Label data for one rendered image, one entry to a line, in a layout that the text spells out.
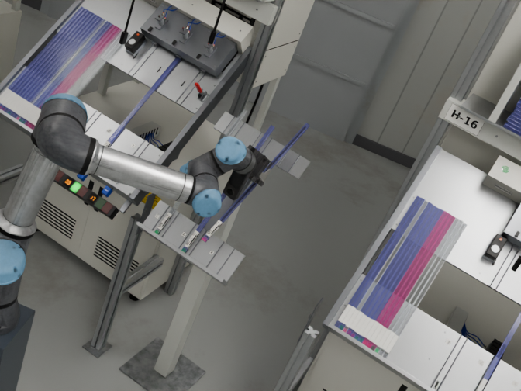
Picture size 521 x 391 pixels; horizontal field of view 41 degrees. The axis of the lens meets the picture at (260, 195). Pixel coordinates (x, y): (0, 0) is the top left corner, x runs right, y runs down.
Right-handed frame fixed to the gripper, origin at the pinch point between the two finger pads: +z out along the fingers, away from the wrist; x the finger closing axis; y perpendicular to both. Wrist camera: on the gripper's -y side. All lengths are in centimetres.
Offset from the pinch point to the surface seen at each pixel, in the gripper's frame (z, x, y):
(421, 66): 267, 48, 135
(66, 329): 43, 41, -92
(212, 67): 14, 44, 22
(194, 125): 15.4, 36.5, 2.5
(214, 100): 18.5, 37.8, 13.8
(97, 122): 8, 64, -18
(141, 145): 9.5, 45.3, -14.4
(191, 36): 15, 59, 27
